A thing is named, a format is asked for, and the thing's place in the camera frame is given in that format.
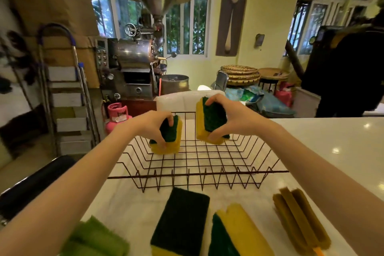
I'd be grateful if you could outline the chrome chair back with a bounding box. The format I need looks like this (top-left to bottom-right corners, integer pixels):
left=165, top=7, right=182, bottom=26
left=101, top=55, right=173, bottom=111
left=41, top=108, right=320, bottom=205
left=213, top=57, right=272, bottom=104
left=214, top=70, right=230, bottom=92

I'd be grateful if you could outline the black wire dish rack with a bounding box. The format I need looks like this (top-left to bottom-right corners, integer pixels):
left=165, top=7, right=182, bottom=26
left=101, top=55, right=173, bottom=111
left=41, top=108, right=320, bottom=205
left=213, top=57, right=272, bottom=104
left=107, top=111, right=289, bottom=193

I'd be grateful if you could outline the large white frame window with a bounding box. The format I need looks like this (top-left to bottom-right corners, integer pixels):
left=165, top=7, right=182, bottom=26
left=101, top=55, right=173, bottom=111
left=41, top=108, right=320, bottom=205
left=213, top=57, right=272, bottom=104
left=78, top=0, right=214, bottom=60

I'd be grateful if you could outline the metal step ladder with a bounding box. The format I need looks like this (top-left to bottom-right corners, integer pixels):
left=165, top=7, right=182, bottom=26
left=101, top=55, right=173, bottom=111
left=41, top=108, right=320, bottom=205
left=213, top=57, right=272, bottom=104
left=37, top=23, right=101, bottom=157

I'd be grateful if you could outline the stack of woven trays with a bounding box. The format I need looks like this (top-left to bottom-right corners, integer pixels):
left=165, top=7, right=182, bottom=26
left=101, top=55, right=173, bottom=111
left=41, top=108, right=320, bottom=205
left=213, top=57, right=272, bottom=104
left=220, top=64, right=261, bottom=87

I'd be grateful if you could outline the brown cardboard box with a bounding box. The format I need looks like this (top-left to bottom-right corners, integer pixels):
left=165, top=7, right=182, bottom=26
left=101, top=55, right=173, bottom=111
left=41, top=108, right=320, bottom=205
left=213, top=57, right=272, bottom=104
left=0, top=0, right=101, bottom=88

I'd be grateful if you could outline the pile of blue bags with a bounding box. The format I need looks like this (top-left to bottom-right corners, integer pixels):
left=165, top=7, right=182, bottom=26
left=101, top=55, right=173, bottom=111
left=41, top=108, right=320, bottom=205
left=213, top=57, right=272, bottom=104
left=225, top=84, right=296, bottom=118

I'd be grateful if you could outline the black pipe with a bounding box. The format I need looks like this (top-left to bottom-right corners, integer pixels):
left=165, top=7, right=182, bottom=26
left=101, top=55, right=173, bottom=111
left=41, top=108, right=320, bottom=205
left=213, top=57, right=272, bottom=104
left=285, top=40, right=305, bottom=81

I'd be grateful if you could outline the green brush with green handle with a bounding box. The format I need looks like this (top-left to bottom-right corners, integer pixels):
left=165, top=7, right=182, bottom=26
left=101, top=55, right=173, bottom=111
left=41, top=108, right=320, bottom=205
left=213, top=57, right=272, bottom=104
left=60, top=215, right=131, bottom=256

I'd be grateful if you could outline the white bin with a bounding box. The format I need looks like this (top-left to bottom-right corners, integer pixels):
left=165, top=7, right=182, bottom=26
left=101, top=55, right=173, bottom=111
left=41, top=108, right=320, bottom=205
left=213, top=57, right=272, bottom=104
left=292, top=88, right=322, bottom=118

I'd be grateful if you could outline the round steel drum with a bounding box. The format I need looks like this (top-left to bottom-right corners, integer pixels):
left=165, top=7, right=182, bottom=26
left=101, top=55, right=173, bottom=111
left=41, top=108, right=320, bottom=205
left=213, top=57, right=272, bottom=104
left=160, top=74, right=190, bottom=96

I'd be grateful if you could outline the person's left forearm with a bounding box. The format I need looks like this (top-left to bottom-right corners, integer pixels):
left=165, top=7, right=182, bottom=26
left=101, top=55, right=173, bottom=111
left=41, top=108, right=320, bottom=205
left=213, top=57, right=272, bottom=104
left=0, top=125, right=130, bottom=256

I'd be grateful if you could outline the panda painting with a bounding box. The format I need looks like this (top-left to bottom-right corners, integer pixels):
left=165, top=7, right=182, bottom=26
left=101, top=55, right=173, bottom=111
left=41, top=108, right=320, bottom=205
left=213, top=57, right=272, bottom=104
left=0, top=0, right=48, bottom=133

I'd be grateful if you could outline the black roaster machine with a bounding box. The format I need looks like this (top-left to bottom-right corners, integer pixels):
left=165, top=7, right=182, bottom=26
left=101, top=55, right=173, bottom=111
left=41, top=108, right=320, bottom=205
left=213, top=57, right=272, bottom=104
left=301, top=26, right=346, bottom=96

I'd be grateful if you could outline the yellow and green sponge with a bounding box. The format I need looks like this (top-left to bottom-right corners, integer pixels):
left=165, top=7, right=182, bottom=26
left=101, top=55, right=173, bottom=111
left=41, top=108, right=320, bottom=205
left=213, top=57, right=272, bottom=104
left=195, top=96, right=231, bottom=145
left=150, top=186, right=210, bottom=256
left=208, top=203, right=275, bottom=256
left=149, top=114, right=184, bottom=155

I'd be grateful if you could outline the white chair back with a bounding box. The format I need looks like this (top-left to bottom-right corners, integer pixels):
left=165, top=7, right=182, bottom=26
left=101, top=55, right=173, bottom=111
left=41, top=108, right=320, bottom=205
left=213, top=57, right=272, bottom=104
left=154, top=90, right=226, bottom=120

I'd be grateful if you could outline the yellow brush with orange handle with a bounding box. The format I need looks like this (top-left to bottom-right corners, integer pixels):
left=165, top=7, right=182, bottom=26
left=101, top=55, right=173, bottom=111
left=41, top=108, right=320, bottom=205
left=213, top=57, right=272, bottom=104
left=272, top=186, right=332, bottom=256

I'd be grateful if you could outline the steel coffee roaster machine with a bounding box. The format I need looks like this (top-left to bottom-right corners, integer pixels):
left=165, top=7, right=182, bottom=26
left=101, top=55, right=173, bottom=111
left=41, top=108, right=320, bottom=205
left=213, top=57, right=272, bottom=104
left=94, top=0, right=178, bottom=103

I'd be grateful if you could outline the green plastic bag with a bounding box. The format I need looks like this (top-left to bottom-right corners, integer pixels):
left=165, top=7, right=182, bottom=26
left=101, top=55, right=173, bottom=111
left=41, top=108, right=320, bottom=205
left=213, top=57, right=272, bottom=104
left=240, top=89, right=256, bottom=103

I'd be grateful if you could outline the black stool seat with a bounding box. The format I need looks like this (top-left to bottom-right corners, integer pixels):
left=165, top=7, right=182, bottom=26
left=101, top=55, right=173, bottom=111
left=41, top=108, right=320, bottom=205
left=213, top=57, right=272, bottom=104
left=0, top=154, right=77, bottom=226

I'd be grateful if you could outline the person's right hand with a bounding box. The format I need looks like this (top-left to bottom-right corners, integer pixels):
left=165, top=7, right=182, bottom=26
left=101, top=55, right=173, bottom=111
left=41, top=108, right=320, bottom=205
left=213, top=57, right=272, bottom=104
left=205, top=93, right=275, bottom=143

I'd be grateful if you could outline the person's right forearm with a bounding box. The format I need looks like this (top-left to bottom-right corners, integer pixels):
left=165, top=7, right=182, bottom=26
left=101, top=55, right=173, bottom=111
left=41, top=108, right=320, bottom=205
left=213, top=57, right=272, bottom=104
left=264, top=122, right=384, bottom=256

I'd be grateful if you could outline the person's left hand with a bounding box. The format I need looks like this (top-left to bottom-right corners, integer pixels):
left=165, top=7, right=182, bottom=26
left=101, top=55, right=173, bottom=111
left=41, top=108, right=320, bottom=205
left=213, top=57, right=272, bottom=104
left=118, top=110, right=174, bottom=150

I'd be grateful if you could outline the brown spoon wall picture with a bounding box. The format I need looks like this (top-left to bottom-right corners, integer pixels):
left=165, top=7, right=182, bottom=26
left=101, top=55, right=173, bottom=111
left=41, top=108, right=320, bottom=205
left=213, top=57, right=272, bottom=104
left=215, top=0, right=252, bottom=58

